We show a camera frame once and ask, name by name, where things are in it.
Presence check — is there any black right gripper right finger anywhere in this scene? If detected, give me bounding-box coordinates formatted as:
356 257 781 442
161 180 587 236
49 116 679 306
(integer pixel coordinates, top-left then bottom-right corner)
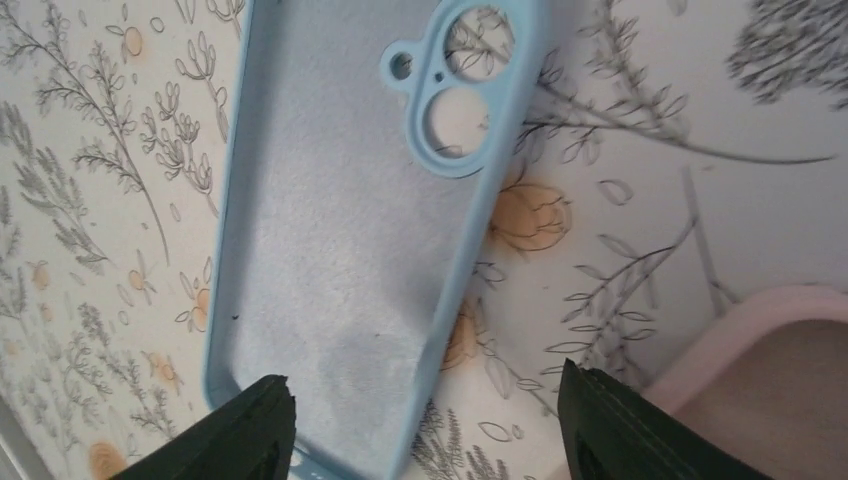
557 359 767 479

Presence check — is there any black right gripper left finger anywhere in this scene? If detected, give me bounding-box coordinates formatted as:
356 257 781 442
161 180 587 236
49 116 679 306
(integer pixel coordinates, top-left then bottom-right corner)
114 375 296 479

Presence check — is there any pink phone case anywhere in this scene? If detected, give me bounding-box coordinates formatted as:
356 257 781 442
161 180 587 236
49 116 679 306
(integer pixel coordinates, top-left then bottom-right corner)
638 286 847 479

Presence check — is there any light blue phone case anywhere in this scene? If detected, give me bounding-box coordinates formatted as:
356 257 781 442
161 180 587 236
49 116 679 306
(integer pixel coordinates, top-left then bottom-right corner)
204 1 551 479

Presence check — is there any floral patterned table mat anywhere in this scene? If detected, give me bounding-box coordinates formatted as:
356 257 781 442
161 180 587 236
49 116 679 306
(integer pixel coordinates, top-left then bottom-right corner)
1 1 847 479

